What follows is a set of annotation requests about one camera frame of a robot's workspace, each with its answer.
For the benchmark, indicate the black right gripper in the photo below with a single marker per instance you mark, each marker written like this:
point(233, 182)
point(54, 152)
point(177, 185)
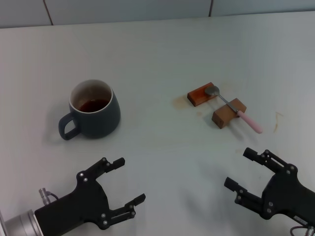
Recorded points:
point(290, 196)

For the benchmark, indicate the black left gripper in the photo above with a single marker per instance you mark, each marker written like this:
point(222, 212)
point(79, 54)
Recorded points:
point(73, 209)

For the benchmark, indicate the light brown wooden rest block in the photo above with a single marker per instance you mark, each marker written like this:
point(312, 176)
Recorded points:
point(227, 113)

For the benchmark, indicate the grey ceramic cup with tea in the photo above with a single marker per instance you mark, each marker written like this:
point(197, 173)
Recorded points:
point(98, 115)

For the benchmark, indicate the reddish wooden block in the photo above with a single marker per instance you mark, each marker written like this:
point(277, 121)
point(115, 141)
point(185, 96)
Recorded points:
point(200, 96)

